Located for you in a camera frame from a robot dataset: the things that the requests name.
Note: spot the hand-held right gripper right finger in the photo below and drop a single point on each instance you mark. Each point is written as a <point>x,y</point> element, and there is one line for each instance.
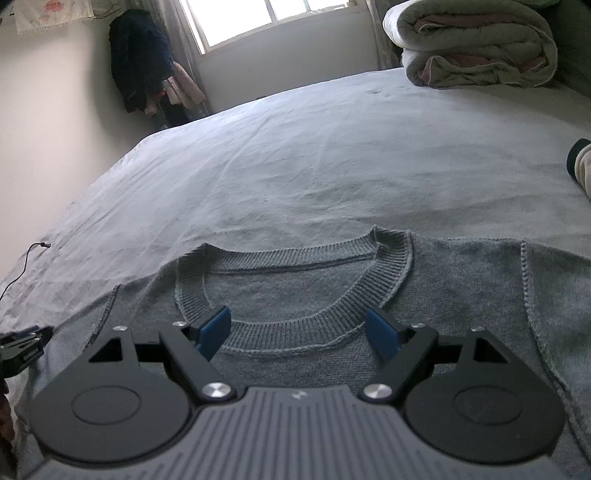
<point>381,334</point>

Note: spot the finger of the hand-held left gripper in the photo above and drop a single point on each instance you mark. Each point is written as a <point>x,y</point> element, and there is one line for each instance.
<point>32,334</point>

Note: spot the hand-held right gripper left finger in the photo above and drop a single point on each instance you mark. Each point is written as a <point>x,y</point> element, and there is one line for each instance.
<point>214,330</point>

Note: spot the grey patterned knit sweater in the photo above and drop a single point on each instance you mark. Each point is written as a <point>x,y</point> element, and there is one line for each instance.
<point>461,295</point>

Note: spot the person's left forearm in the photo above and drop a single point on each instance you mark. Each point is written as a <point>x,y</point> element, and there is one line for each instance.
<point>5,429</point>

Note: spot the pink hanging clothes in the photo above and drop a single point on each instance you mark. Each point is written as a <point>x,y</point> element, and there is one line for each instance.
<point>184,87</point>

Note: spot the dark hanging clothes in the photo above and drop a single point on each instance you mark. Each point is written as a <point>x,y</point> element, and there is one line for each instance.
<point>138,60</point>

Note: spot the bed with grey sheet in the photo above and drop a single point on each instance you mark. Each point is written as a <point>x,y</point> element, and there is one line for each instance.
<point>323,161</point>

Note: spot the folded cream garment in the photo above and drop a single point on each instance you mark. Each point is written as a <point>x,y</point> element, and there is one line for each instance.
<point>582,170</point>

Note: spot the folded white pink quilt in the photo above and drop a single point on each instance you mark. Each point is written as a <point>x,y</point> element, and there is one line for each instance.
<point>475,46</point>

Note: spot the window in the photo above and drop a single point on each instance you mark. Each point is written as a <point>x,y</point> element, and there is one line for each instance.
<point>277,21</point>

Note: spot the grey padded headboard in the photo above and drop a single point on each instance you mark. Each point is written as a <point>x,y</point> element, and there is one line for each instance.
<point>575,41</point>

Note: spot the white wall cloth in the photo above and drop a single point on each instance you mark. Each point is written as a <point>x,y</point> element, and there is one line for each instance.
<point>51,14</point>

